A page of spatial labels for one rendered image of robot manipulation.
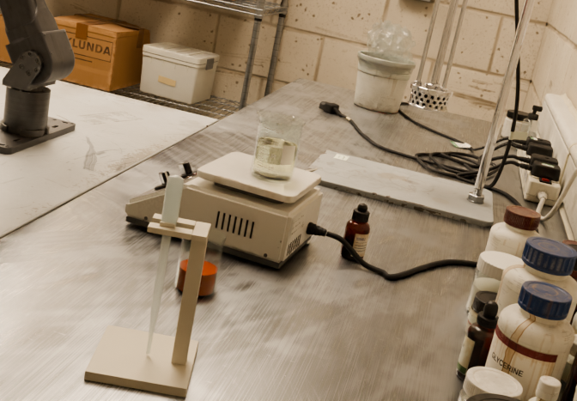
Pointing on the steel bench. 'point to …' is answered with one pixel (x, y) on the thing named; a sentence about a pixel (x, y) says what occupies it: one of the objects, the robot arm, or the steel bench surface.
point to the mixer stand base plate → (403, 187)
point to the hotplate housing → (241, 219)
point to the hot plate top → (229, 166)
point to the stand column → (506, 87)
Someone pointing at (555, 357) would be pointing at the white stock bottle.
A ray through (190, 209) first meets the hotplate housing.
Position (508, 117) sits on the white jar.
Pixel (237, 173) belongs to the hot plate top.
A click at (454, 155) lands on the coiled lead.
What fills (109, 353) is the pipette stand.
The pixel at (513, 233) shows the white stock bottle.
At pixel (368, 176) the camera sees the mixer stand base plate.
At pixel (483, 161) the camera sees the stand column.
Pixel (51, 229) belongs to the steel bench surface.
